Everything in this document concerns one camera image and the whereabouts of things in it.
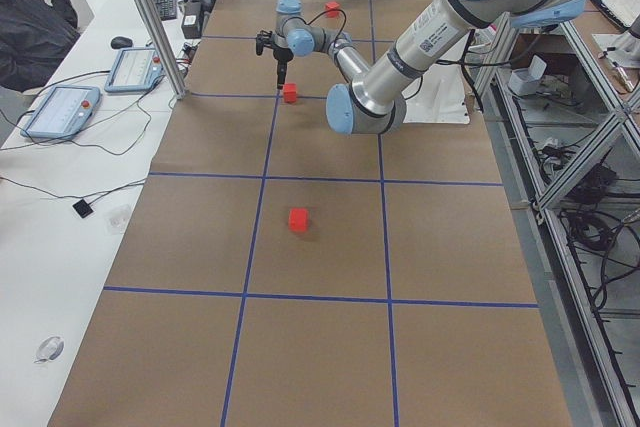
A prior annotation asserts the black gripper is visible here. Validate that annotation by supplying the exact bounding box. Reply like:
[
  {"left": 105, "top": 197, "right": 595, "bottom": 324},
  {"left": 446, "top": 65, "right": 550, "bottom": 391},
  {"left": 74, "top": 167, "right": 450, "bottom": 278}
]
[{"left": 255, "top": 30, "right": 293, "bottom": 90}]

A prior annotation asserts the red block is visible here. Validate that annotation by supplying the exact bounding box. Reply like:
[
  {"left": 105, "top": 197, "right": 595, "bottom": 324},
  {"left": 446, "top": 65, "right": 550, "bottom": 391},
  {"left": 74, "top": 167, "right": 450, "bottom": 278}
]
[
  {"left": 282, "top": 83, "right": 298, "bottom": 104},
  {"left": 324, "top": 1, "right": 341, "bottom": 18},
  {"left": 288, "top": 207, "right": 309, "bottom": 233}
]

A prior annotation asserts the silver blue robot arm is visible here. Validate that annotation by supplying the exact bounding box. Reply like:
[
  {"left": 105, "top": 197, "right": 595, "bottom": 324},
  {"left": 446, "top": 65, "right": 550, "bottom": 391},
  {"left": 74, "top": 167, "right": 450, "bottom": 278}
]
[{"left": 256, "top": 0, "right": 586, "bottom": 134}]

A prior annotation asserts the black power adapter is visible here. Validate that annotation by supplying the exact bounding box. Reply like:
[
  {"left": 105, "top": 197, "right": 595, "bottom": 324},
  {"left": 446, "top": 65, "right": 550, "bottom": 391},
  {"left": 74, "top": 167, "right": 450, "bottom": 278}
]
[{"left": 181, "top": 1, "right": 203, "bottom": 39}]

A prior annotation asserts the far teach pendant tablet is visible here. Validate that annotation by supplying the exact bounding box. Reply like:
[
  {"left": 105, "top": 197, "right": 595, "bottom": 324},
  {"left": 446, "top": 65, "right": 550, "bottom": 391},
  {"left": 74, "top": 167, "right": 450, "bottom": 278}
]
[{"left": 104, "top": 47, "right": 164, "bottom": 94}]

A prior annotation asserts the teach pendant tablet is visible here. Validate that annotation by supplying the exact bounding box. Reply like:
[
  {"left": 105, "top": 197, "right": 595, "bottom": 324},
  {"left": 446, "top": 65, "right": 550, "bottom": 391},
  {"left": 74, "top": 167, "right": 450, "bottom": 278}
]
[
  {"left": 104, "top": 47, "right": 164, "bottom": 94},
  {"left": 20, "top": 85, "right": 102, "bottom": 140}
]

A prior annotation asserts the black computer mouse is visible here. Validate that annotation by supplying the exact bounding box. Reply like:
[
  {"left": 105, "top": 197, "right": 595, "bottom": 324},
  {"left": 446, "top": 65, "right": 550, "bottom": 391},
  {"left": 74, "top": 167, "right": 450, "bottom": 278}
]
[{"left": 110, "top": 36, "right": 133, "bottom": 50}]

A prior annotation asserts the near teach pendant tablet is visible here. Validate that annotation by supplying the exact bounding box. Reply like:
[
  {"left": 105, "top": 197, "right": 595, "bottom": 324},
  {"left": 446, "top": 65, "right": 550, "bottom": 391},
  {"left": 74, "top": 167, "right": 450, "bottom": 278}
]
[{"left": 20, "top": 85, "right": 102, "bottom": 140}]

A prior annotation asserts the small black square sensor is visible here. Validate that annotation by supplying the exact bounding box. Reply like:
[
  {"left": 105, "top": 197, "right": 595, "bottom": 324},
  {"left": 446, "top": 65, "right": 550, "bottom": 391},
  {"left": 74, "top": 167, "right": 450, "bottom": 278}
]
[{"left": 72, "top": 199, "right": 94, "bottom": 219}]

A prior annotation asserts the person in black jacket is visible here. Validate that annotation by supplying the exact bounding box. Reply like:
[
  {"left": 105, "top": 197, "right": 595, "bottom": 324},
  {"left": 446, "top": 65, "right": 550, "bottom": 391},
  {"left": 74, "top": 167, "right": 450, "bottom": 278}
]
[{"left": 1, "top": 0, "right": 80, "bottom": 92}]

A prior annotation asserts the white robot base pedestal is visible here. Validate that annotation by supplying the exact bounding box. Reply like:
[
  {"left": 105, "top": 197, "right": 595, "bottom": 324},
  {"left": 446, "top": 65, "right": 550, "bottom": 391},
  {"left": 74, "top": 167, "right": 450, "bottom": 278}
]
[{"left": 402, "top": 65, "right": 470, "bottom": 125}]

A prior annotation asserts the aluminium frame post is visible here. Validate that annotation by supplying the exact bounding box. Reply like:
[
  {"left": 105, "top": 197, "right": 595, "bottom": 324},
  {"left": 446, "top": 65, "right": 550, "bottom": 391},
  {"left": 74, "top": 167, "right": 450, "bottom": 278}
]
[{"left": 134, "top": 0, "right": 186, "bottom": 100}]

